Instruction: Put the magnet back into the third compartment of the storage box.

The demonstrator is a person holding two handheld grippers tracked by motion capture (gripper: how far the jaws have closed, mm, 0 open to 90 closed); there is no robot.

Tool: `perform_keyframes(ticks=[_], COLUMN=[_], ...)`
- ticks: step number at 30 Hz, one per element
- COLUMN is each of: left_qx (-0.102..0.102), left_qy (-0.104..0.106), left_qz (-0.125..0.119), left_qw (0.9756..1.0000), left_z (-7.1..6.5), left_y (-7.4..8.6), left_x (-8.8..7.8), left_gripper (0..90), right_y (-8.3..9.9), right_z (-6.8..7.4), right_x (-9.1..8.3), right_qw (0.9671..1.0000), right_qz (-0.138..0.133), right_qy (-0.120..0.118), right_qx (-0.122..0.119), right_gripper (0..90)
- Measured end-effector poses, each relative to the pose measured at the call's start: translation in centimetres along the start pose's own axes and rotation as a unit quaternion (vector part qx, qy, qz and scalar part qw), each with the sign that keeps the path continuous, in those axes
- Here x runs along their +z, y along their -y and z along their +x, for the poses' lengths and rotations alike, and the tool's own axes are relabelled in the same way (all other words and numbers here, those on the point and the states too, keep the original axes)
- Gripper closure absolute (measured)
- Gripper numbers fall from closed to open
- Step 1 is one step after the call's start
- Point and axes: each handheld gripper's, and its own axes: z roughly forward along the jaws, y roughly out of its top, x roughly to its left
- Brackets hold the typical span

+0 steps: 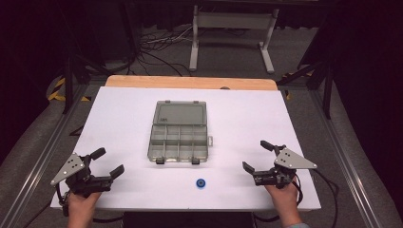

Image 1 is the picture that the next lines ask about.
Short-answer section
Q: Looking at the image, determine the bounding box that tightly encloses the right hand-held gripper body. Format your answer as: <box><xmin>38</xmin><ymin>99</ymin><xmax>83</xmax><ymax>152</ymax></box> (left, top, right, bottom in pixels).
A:
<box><xmin>253</xmin><ymin>144</ymin><xmax>318</xmax><ymax>190</ymax></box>

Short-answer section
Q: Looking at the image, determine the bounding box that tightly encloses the person's right hand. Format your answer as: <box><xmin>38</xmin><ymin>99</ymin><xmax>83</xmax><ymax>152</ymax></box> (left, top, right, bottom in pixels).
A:
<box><xmin>264</xmin><ymin>176</ymin><xmax>302</xmax><ymax>226</ymax></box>

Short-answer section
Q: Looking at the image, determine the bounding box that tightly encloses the black tripod stand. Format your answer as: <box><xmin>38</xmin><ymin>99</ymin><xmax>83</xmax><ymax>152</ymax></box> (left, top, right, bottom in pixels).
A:
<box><xmin>62</xmin><ymin>0</ymin><xmax>141</xmax><ymax>115</ymax></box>
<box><xmin>277</xmin><ymin>12</ymin><xmax>336</xmax><ymax>121</ymax></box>

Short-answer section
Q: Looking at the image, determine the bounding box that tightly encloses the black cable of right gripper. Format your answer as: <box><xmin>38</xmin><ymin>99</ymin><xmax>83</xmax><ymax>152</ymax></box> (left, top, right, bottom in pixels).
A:
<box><xmin>253</xmin><ymin>168</ymin><xmax>340</xmax><ymax>228</ymax></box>

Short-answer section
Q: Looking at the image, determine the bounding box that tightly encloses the white metal stand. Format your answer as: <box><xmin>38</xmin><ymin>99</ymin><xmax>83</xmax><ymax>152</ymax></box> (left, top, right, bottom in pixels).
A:
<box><xmin>188</xmin><ymin>4</ymin><xmax>279</xmax><ymax>75</ymax></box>

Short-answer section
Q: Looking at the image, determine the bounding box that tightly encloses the bundle of floor cables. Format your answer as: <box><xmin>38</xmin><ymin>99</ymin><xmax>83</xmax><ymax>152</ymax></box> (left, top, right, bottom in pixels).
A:
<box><xmin>126</xmin><ymin>25</ymin><xmax>248</xmax><ymax>77</ymax></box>

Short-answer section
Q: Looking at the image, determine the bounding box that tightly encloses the white table mat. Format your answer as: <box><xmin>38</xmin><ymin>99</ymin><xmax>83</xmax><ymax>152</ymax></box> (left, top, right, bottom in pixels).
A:
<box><xmin>49</xmin><ymin>85</ymin><xmax>322</xmax><ymax>212</ymax></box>

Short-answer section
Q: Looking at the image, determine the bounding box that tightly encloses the clear plastic compartment box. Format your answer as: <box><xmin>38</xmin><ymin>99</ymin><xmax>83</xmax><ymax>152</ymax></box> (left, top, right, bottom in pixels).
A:
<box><xmin>146</xmin><ymin>100</ymin><xmax>214</xmax><ymax>165</ymax></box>

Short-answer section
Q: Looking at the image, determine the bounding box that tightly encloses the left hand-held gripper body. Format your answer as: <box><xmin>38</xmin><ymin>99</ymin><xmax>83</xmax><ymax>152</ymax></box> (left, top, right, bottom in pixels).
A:
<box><xmin>49</xmin><ymin>152</ymin><xmax>114</xmax><ymax>199</ymax></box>

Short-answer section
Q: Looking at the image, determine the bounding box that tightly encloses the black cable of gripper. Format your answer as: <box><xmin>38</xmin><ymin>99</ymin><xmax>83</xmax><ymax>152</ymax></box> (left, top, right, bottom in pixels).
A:
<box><xmin>253</xmin><ymin>168</ymin><xmax>340</xmax><ymax>228</ymax></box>
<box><xmin>54</xmin><ymin>182</ymin><xmax>124</xmax><ymax>224</ymax></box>

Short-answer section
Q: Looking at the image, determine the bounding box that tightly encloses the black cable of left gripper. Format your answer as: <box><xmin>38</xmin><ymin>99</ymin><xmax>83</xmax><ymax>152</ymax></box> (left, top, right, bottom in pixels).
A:
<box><xmin>54</xmin><ymin>182</ymin><xmax>124</xmax><ymax>224</ymax></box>

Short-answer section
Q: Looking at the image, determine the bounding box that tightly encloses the person's left hand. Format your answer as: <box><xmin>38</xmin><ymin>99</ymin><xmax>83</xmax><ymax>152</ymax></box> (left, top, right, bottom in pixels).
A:
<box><xmin>67</xmin><ymin>190</ymin><xmax>103</xmax><ymax>228</ymax></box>

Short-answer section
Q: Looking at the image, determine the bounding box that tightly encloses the yellow black hazard tape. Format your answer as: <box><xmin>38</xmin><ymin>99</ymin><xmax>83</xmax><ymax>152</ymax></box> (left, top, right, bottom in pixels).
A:
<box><xmin>47</xmin><ymin>77</ymin><xmax>93</xmax><ymax>103</ymax></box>

